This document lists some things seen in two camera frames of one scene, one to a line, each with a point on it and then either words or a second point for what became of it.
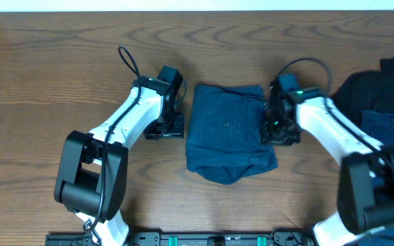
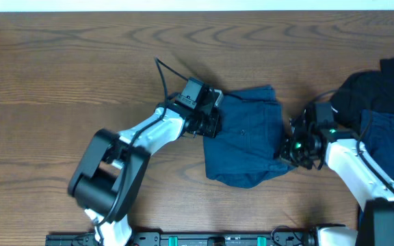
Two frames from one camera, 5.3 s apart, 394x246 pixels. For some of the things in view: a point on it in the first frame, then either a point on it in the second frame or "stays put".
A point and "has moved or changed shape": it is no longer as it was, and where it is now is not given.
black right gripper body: (280, 132) -> (297, 152)
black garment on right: (391, 91) stays put
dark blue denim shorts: (223, 134) has moved or changed shape
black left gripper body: (167, 128) -> (204, 126)
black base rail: (187, 238) stays put
